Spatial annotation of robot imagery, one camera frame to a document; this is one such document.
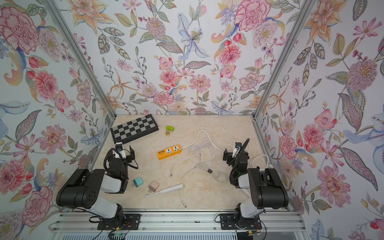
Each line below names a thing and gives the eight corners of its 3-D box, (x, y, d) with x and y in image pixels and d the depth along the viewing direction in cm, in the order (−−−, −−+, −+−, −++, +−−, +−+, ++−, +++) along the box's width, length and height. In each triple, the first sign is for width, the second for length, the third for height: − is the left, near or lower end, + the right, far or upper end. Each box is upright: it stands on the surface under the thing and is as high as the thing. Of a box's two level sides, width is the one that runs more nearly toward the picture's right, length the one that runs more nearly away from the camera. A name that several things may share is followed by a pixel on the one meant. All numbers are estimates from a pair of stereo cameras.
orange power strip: (158, 160, 98) (158, 157, 96) (157, 154, 101) (156, 151, 99) (182, 152, 102) (182, 150, 100) (180, 146, 105) (180, 144, 102)
